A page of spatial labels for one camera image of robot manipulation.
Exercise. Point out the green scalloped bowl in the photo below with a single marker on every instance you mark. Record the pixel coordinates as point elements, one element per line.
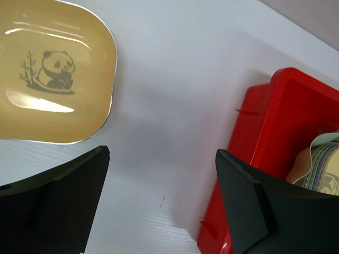
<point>324,138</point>

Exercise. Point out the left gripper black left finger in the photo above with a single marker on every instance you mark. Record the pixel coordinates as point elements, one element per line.
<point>53,211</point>

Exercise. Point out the yellow square plate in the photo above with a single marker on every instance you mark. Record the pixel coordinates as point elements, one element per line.
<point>58,64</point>
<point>304,170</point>

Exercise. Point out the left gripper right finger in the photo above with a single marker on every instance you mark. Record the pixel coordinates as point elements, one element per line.
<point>268,215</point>

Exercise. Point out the red plastic bin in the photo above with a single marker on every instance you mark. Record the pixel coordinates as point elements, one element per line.
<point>276,121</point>

